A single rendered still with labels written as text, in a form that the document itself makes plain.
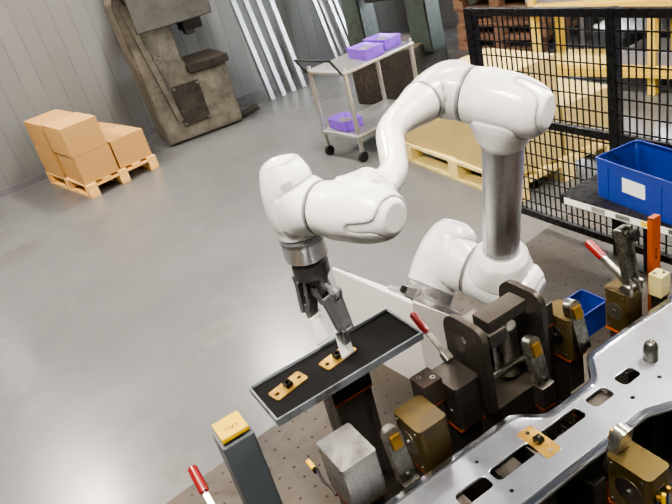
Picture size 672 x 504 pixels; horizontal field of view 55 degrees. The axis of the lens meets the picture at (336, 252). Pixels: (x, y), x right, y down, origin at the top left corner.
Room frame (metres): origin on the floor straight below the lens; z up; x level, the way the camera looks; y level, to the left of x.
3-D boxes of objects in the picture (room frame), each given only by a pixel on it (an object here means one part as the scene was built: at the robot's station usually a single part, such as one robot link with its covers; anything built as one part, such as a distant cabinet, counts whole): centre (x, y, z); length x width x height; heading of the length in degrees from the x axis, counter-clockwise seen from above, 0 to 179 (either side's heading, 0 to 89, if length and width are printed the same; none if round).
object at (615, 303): (1.26, -0.64, 0.87); 0.10 x 0.07 x 0.35; 24
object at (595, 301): (1.56, -0.68, 0.75); 0.11 x 0.10 x 0.09; 114
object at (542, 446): (0.90, -0.29, 1.01); 0.08 x 0.04 x 0.01; 24
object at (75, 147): (6.97, 2.25, 0.37); 1.26 x 0.89 x 0.74; 31
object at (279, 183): (1.12, 0.05, 1.55); 0.13 x 0.11 x 0.16; 44
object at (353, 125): (5.65, -0.61, 0.46); 0.98 x 0.59 x 0.93; 128
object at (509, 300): (1.13, -0.29, 0.94); 0.18 x 0.13 x 0.49; 114
